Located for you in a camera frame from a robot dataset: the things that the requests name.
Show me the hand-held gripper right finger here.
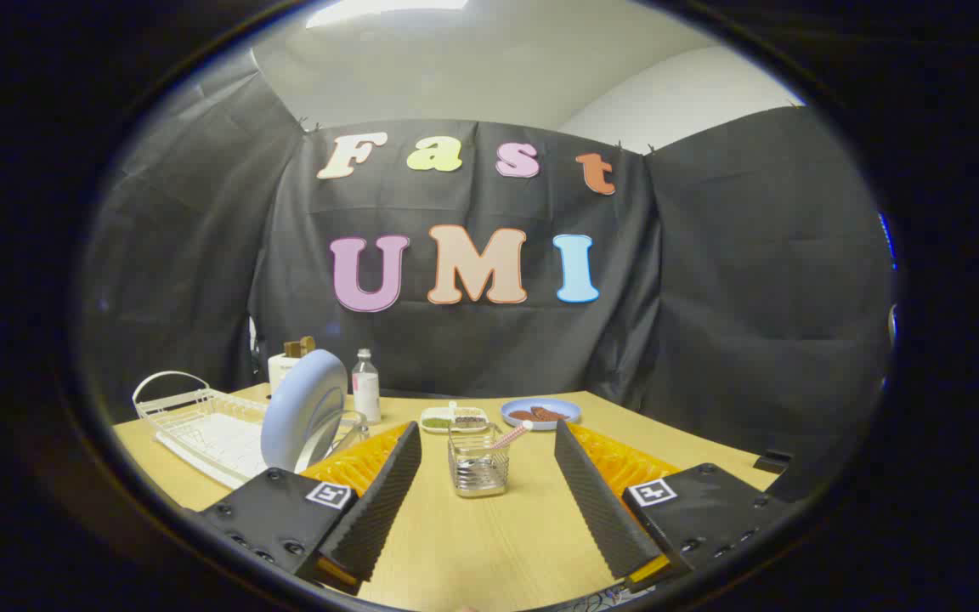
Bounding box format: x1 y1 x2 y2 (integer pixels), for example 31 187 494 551
554 419 788 593

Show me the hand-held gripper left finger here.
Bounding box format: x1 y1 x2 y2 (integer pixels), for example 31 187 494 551
198 421 423 596

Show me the clear mesh basket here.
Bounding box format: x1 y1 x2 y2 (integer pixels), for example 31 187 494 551
448 422 511 498

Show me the light blue plate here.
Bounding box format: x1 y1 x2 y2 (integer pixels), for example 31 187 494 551
261 349 349 473

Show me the white wire dish rack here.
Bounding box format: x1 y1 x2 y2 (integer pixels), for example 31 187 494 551
133 371 369 490

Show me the white rectangular divided dish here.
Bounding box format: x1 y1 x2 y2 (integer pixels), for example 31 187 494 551
420 401 490 434

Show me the blue plate with brown food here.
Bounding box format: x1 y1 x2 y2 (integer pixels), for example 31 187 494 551
501 398 581 431

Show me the clear plastic bottle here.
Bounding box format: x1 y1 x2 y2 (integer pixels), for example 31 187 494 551
352 348 382 424

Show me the white jar with wooden lid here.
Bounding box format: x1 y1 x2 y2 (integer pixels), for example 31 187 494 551
268 337 318 394

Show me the black backdrop cloth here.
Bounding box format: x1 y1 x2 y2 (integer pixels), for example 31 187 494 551
82 64 894 490

